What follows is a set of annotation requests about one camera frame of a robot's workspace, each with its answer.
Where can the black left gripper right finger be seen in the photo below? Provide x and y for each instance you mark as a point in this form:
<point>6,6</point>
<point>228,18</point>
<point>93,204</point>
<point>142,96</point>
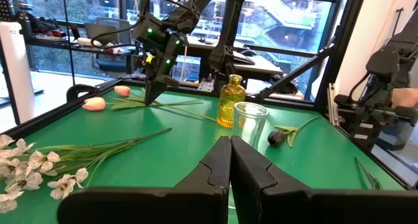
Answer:
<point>261,198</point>

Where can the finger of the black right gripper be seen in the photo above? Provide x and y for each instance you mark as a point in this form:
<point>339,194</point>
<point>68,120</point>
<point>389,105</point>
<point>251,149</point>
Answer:
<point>148,93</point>
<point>159,91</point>

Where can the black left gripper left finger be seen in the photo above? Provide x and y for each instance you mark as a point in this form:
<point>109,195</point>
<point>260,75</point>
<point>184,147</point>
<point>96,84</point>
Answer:
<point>202,198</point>

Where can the pink artificial tulip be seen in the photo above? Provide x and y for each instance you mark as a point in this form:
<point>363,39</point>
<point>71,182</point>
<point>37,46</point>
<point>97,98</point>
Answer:
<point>122,90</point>
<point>94,104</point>

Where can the dark purple artificial tulip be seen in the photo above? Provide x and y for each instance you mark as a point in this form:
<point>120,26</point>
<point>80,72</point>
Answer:
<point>276,137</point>

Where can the white blossom spray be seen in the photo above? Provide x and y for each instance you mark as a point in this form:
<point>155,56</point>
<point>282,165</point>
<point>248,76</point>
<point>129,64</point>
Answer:
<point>42,161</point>

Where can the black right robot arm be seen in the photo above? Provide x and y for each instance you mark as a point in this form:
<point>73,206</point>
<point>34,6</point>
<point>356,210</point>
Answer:
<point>228,21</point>

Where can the amber glass bottle vase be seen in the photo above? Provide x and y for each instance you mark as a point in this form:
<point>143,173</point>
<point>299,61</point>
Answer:
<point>230,103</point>

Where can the grey office chair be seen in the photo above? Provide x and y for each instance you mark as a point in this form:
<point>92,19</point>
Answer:
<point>107,29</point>

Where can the clear drinking glass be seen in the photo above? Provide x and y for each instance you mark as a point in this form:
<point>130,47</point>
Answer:
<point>249,126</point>

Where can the cluttered dark office desk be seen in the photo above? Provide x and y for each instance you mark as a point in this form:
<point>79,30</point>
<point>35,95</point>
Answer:
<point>65,45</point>

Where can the white floor-standing pole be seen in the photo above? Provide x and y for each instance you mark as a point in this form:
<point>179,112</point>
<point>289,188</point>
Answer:
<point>16,70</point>

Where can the person's hand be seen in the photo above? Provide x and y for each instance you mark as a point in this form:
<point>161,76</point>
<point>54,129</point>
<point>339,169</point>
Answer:
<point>405,97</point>

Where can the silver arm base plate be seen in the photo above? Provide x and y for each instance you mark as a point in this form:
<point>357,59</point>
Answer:
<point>205,85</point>

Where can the black aluminium table frame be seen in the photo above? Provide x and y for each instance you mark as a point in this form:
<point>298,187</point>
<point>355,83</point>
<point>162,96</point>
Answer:
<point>42,119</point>

